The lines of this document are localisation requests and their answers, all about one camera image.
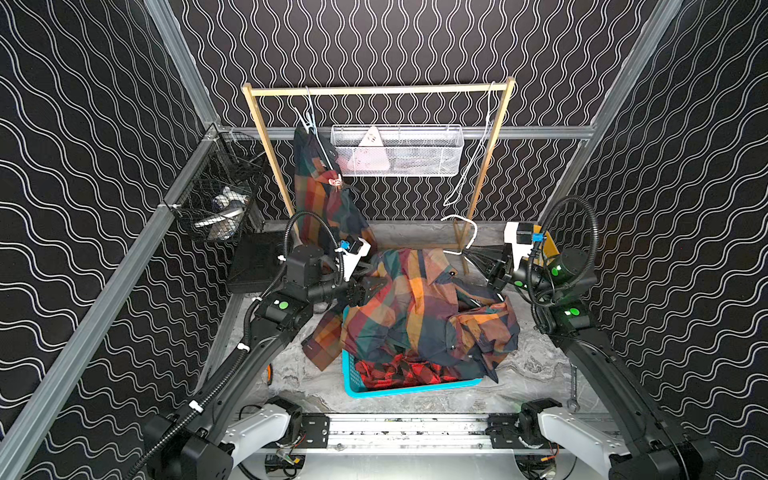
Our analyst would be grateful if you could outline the multicolour plaid shirt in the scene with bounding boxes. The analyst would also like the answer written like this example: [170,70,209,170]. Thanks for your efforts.
[293,127,377,252]
[302,249,520,381]

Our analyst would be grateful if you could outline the red black plaid shirt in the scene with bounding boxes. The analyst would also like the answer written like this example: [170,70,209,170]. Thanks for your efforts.
[354,355,464,390]

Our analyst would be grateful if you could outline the white wire hanger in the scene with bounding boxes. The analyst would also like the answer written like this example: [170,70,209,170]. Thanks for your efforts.
[443,82,496,207]

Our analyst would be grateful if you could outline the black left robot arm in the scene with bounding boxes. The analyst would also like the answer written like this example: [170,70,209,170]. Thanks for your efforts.
[126,212,383,479]

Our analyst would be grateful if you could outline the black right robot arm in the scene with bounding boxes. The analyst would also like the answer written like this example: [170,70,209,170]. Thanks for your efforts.
[459,195,718,479]

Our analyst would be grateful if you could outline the yellow plastic tray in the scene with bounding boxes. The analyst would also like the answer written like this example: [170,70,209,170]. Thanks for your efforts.
[532,224,560,266]

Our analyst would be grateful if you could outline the teal plastic basket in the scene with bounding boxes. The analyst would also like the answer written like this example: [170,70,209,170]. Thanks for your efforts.
[341,351,481,399]

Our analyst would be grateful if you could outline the pink clothespin on shirt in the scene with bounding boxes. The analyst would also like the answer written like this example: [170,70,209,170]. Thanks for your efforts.
[324,171,344,190]

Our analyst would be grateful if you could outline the black box on floor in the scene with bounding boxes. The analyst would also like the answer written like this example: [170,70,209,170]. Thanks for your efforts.
[227,232,284,294]

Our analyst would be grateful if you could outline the pink triangular item in basket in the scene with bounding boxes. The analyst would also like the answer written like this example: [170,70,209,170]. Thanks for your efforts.
[346,126,391,176]

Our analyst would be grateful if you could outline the steel wrench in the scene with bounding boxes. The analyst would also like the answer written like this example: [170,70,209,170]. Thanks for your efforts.
[566,363,581,413]

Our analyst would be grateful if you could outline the green clothespin left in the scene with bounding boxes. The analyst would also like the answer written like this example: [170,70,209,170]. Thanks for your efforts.
[299,110,318,135]

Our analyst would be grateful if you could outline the wooden clothes rack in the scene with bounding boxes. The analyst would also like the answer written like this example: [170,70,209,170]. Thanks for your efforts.
[241,76,517,273]

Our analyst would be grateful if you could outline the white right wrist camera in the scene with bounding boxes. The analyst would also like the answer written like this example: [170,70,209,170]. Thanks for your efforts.
[503,221,544,271]

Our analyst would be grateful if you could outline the white wire mesh basket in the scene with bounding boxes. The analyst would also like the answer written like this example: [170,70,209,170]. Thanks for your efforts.
[330,124,465,177]

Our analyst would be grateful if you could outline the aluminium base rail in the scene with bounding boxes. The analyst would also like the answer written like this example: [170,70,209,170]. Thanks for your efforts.
[291,413,566,454]

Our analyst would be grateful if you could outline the black wire wall basket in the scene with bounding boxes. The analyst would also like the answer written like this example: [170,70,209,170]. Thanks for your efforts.
[170,132,269,244]

